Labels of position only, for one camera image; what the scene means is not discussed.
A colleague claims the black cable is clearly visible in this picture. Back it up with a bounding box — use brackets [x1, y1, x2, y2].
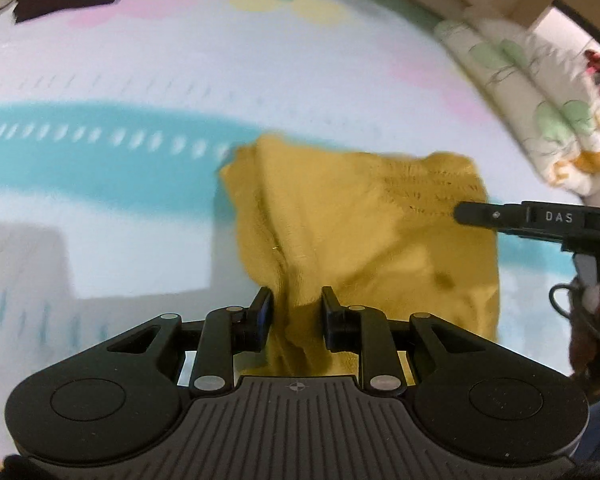
[550, 282, 598, 333]

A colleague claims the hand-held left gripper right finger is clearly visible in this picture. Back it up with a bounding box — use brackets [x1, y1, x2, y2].
[320, 286, 486, 393]

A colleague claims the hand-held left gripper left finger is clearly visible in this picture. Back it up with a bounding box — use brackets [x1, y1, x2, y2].
[107, 286, 276, 393]

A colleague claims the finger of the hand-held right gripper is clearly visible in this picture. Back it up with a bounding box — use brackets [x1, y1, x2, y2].
[452, 201, 526, 237]

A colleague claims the yellow knitted garment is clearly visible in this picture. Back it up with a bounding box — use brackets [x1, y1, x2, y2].
[217, 132, 503, 377]

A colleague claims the cream duvet with green flowers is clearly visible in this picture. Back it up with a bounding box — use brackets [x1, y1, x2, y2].
[432, 17, 600, 197]

